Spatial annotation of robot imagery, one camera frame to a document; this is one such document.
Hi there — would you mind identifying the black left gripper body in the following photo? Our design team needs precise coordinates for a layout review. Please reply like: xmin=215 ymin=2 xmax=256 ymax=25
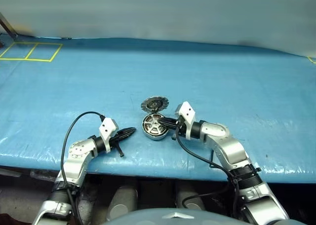
xmin=108 ymin=133 xmax=125 ymax=159

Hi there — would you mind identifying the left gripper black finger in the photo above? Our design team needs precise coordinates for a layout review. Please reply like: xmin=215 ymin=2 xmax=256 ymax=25
xmin=118 ymin=127 xmax=137 ymax=135
xmin=115 ymin=130 xmax=136 ymax=141

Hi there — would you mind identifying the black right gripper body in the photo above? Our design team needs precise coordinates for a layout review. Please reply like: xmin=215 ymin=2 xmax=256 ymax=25
xmin=172 ymin=117 xmax=188 ymax=140

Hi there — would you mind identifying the copper wound motor stator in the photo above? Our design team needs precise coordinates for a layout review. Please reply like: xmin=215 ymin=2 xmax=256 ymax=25
xmin=142 ymin=114 xmax=171 ymax=141

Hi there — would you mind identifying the grey finned rotor disc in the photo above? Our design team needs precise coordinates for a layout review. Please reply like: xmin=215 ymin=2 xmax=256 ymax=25
xmin=141 ymin=95 xmax=169 ymax=113

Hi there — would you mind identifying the grey rounded cylinder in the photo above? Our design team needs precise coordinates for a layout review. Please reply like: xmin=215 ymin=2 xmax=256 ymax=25
xmin=175 ymin=185 xmax=206 ymax=211
xmin=106 ymin=185 xmax=138 ymax=222

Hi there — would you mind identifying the blue plastic table cover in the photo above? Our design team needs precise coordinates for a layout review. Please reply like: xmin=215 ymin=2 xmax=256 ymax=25
xmin=0 ymin=32 xmax=316 ymax=184

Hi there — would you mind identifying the grey-blue robot torso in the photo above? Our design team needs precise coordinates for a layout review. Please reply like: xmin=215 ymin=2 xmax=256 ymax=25
xmin=102 ymin=208 xmax=251 ymax=225

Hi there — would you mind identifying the grey flat bar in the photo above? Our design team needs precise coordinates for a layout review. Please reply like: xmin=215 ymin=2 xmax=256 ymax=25
xmin=0 ymin=167 xmax=21 ymax=178

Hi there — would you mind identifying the dark brown object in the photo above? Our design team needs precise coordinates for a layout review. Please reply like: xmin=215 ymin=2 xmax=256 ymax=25
xmin=0 ymin=212 xmax=34 ymax=225

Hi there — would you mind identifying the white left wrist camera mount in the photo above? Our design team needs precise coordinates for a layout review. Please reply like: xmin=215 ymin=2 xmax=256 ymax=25
xmin=98 ymin=116 xmax=119 ymax=153

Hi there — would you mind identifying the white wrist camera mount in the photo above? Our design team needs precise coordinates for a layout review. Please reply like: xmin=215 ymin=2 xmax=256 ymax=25
xmin=175 ymin=101 xmax=197 ymax=140
xmin=98 ymin=116 xmax=119 ymax=153

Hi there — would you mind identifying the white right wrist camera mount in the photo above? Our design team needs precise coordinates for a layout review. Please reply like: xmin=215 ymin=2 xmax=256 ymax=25
xmin=175 ymin=101 xmax=197 ymax=140

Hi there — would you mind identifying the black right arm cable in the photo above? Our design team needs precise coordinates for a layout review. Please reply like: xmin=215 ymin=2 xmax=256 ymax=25
xmin=174 ymin=126 xmax=241 ymax=217

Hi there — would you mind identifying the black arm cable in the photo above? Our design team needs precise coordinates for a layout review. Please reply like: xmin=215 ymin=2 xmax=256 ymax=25
xmin=60 ymin=111 xmax=106 ymax=225
xmin=174 ymin=126 xmax=241 ymax=217

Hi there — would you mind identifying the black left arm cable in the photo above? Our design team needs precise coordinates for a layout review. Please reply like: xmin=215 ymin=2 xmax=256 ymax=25
xmin=60 ymin=111 xmax=106 ymax=225

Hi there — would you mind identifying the slanted metal post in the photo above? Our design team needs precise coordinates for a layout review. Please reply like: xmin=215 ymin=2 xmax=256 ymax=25
xmin=0 ymin=12 xmax=18 ymax=38

